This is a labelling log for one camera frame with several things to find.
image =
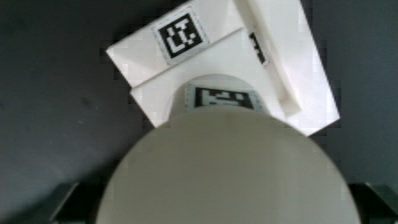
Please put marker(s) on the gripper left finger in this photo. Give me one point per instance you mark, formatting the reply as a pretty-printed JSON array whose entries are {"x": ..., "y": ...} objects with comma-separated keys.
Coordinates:
[{"x": 52, "y": 205}]

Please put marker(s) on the white lamp bulb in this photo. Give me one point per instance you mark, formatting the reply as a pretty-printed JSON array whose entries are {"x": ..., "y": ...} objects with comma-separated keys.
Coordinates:
[{"x": 226, "y": 168}]

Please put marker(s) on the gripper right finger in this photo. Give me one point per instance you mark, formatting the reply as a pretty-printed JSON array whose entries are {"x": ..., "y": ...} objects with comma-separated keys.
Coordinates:
[{"x": 381, "y": 204}]

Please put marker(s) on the white lamp base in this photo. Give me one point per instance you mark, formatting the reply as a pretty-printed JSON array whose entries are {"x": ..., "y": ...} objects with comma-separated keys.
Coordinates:
[{"x": 226, "y": 53}]

